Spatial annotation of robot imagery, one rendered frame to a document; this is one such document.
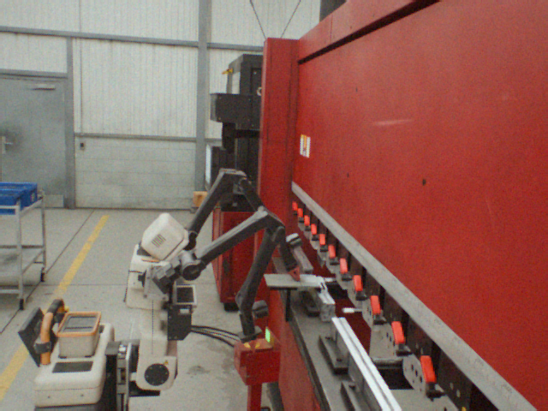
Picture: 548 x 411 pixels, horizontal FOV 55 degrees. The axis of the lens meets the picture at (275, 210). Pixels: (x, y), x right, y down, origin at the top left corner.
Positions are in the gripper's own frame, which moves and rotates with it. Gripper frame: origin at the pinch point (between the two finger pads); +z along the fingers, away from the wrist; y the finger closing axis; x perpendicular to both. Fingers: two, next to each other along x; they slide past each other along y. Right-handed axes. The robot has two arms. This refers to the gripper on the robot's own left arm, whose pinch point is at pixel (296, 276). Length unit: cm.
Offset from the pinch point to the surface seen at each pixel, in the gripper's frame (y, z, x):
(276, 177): 86, -36, -17
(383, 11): -87, -102, -59
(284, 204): 85, -17, -14
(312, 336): -40.9, 12.4, 5.3
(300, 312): -12.8, 12.3, 6.2
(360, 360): -83, 7, -7
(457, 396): -160, -23, -18
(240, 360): -36, 11, 40
